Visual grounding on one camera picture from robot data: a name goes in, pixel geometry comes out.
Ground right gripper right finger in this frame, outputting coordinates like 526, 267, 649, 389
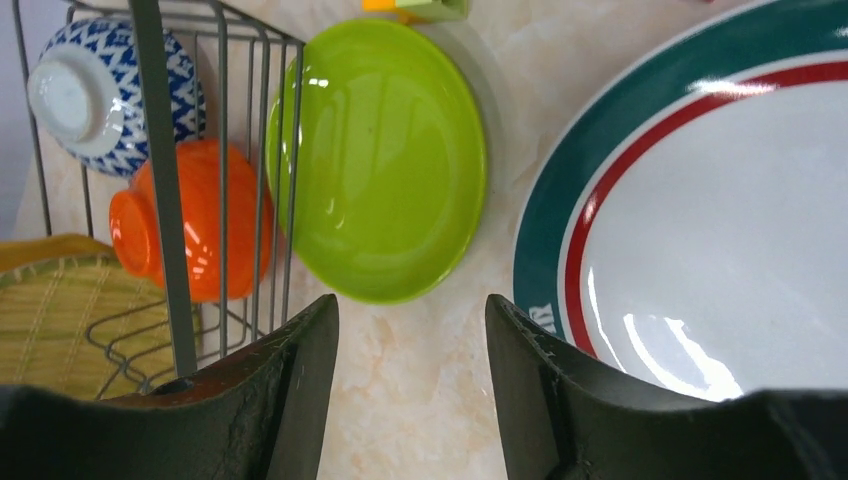
485, 294, 847, 479

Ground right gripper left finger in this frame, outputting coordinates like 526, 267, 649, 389
1, 294, 339, 479

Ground round bamboo tray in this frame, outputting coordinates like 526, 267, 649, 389
1, 254, 176, 400

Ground orange bowl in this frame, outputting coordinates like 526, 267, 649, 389
109, 138, 274, 303

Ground white plate green rim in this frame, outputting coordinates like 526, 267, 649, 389
512, 1, 847, 401

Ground yellow polka dot plate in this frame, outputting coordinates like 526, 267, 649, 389
1, 233, 114, 272

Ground black wire dish rack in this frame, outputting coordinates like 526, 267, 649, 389
1, 1, 303, 400

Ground blue red patterned bowl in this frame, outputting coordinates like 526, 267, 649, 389
26, 17, 208, 179

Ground colourful toy block stack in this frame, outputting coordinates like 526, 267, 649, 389
361, 0, 470, 23

